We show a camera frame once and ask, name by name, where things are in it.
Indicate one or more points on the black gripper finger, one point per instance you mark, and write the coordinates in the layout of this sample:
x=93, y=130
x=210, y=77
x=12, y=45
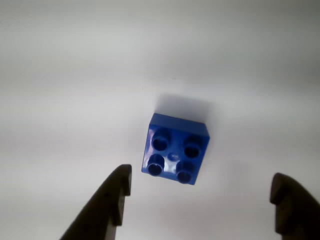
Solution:
x=297, y=212
x=100, y=212

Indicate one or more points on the blue lego brick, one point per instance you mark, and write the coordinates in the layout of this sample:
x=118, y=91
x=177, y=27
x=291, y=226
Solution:
x=175, y=150

